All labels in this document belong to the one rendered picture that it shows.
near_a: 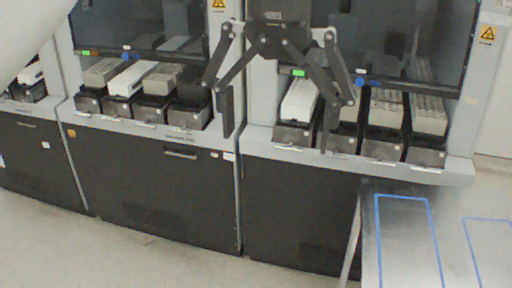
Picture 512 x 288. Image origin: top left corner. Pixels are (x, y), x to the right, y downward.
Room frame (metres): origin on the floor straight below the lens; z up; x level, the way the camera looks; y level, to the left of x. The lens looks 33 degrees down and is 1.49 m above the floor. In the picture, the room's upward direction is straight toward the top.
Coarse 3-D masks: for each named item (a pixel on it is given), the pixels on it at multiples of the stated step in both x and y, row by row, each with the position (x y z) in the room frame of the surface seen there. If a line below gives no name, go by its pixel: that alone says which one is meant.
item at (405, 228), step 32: (384, 192) 0.76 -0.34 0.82; (416, 192) 0.76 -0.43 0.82; (448, 192) 0.75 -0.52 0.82; (480, 192) 0.75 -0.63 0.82; (352, 224) 0.81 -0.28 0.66; (384, 224) 0.65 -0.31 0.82; (416, 224) 0.64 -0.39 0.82; (448, 224) 0.63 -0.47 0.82; (480, 224) 0.62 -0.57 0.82; (352, 256) 0.80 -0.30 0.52; (384, 256) 0.55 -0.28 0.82; (416, 256) 0.54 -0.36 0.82; (448, 256) 0.53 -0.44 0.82; (480, 256) 0.52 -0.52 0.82
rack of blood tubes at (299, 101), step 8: (304, 80) 1.37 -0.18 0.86; (296, 88) 1.30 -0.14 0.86; (304, 88) 1.30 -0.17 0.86; (312, 88) 1.30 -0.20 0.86; (288, 96) 1.24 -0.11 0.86; (296, 96) 1.23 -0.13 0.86; (304, 96) 1.24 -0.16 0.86; (312, 96) 1.23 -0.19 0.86; (288, 104) 1.18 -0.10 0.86; (296, 104) 1.18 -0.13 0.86; (304, 104) 1.17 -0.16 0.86; (312, 104) 1.28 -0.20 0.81; (288, 112) 1.15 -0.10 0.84; (296, 112) 1.15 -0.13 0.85; (304, 112) 1.14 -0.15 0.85; (312, 112) 1.20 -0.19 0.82; (304, 120) 1.14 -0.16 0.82
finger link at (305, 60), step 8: (280, 40) 0.43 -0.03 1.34; (288, 40) 0.43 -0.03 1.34; (288, 48) 0.43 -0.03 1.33; (296, 48) 0.43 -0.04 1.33; (304, 48) 0.45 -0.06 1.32; (296, 56) 0.43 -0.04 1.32; (304, 56) 0.43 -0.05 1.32; (312, 56) 0.45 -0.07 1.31; (304, 64) 0.43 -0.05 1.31; (312, 64) 0.43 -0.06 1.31; (312, 72) 0.43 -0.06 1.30; (320, 72) 0.43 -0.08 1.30; (312, 80) 0.43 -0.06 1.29; (320, 80) 0.42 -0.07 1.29; (328, 80) 0.44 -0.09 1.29; (320, 88) 0.42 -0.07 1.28; (328, 88) 0.42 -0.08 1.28; (336, 88) 0.44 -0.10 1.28; (328, 96) 0.42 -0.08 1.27; (336, 104) 0.42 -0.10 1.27
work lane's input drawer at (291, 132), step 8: (320, 96) 1.34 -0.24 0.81; (320, 104) 1.29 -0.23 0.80; (280, 112) 1.22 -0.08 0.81; (320, 112) 1.28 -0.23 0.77; (280, 120) 1.14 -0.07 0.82; (288, 120) 1.14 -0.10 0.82; (296, 120) 1.14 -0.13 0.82; (312, 120) 1.16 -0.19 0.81; (280, 128) 1.12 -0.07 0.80; (288, 128) 1.12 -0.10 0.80; (296, 128) 1.11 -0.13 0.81; (304, 128) 1.11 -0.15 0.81; (312, 128) 1.11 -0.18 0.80; (280, 136) 1.12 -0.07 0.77; (288, 136) 1.12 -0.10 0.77; (296, 136) 1.11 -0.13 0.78; (304, 136) 1.10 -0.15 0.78; (312, 136) 1.10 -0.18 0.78; (288, 144) 1.10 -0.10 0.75; (296, 144) 1.11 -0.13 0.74; (304, 144) 1.10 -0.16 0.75
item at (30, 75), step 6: (30, 66) 1.60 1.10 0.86; (36, 66) 1.60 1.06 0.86; (24, 72) 1.53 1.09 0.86; (30, 72) 1.52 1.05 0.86; (36, 72) 1.53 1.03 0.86; (42, 72) 1.65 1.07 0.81; (18, 78) 1.51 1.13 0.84; (24, 78) 1.50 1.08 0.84; (30, 78) 1.49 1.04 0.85; (36, 78) 1.58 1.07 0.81
